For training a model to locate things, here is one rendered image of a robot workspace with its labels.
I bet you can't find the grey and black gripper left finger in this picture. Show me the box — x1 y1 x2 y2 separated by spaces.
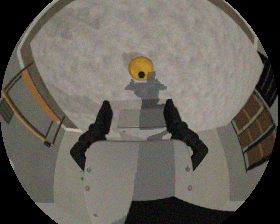
70 100 113 171

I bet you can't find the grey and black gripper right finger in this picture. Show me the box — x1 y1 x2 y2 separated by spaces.
163 99 208 171

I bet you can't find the yellow dome bell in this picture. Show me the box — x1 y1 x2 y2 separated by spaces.
128 56 154 81

